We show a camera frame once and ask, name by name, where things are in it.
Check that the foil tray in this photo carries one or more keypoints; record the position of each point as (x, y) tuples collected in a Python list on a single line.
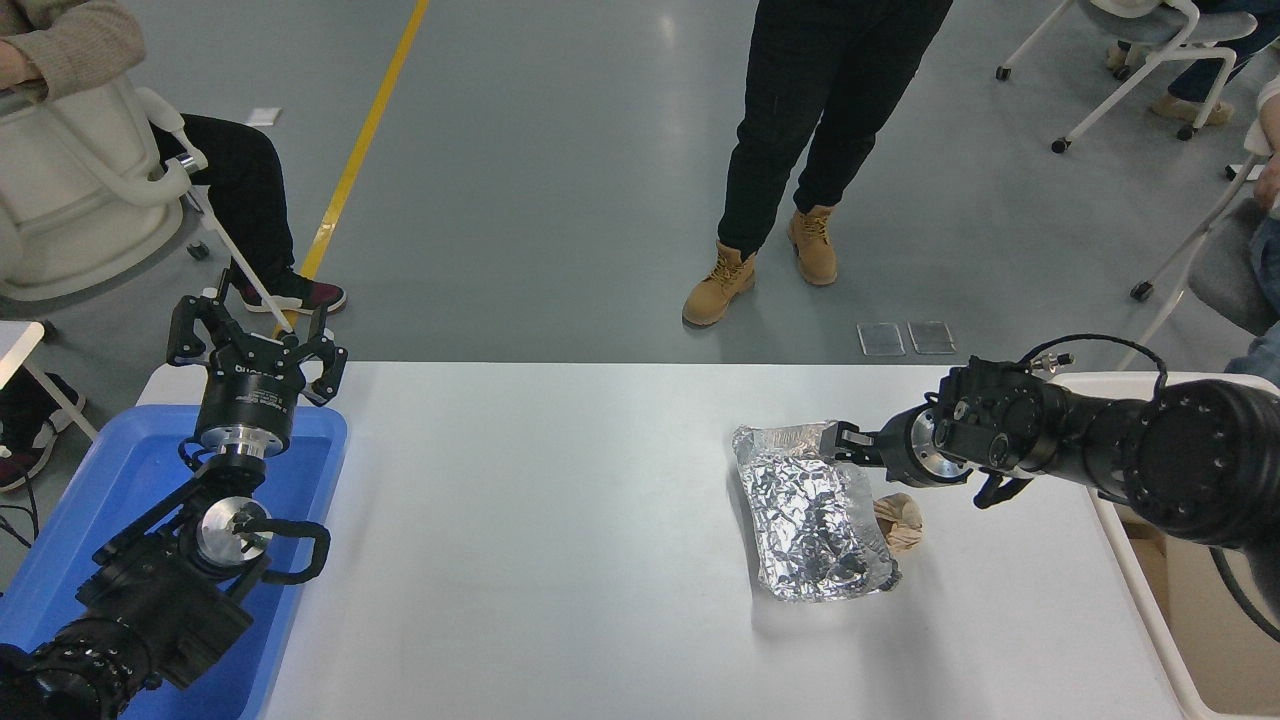
[(800, 520)]

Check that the metal floor plate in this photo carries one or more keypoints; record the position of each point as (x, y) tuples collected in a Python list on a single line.
[(881, 339), (932, 338)]

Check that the small white side table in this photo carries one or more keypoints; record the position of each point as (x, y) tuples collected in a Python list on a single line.
[(15, 345)]

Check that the black and red shoes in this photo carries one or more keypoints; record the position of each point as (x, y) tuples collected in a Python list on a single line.
[(30, 435)]

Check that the seated person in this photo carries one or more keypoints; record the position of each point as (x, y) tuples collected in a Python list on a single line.
[(1205, 80), (240, 190), (1268, 250)]

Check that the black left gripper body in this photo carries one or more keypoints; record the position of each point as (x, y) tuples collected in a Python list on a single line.
[(250, 395)]

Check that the large pale bin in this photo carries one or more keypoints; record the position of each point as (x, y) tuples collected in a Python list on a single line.
[(1200, 640)]

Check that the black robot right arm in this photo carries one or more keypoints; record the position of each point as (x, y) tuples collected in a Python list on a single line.
[(1180, 460)]

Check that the crumpled tan paper ball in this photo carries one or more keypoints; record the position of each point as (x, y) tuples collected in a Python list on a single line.
[(903, 527)]

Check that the standing person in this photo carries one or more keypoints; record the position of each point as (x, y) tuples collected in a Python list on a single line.
[(800, 110)]

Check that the white wheeled chair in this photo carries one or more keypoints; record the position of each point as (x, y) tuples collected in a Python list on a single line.
[(1225, 270), (1150, 30), (70, 190)]

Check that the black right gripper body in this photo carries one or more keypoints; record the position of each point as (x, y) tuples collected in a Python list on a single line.
[(902, 448)]

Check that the blue plastic tray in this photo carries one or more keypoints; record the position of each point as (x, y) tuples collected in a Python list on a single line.
[(120, 480)]

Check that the white paper scrap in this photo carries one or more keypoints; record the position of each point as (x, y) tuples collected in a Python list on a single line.
[(264, 117)]

